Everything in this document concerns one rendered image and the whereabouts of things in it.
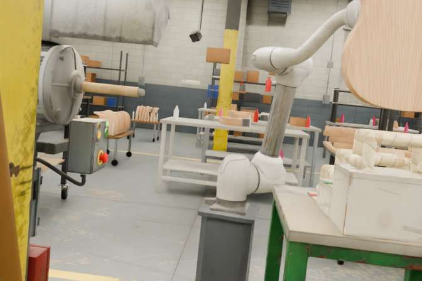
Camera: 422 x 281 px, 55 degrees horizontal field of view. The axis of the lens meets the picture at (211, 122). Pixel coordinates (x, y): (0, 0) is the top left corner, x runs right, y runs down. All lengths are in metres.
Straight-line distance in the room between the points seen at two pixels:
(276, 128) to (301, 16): 10.66
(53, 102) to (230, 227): 1.08
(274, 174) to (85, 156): 0.98
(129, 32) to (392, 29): 0.71
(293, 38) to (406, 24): 11.31
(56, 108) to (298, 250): 0.81
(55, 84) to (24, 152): 0.86
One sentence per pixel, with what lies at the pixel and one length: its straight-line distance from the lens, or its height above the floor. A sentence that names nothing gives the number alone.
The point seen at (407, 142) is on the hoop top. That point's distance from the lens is 1.18.
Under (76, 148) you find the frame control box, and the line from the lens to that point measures 1.60.
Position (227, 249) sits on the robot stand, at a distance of 2.03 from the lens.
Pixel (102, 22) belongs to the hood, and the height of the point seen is 1.43.
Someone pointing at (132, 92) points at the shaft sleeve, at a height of 1.25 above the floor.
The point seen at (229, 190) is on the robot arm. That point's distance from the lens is 1.99.
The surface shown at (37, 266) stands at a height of 0.58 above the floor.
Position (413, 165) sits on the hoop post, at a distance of 1.29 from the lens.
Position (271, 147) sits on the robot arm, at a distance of 2.08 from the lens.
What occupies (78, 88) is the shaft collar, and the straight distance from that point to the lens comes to 1.35.
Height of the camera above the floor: 1.27
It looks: 4 degrees down
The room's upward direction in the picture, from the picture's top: 6 degrees clockwise
